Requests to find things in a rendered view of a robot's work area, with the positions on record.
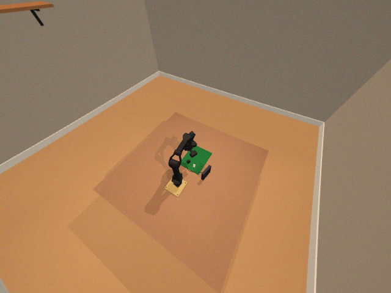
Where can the green circuit board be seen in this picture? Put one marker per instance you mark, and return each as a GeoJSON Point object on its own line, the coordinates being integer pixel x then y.
{"type": "Point", "coordinates": [197, 162]}

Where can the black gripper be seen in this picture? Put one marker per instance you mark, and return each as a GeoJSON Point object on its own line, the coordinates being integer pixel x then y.
{"type": "Point", "coordinates": [192, 153]}

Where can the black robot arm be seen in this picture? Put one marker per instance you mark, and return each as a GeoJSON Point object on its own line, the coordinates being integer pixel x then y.
{"type": "Point", "coordinates": [187, 141]}

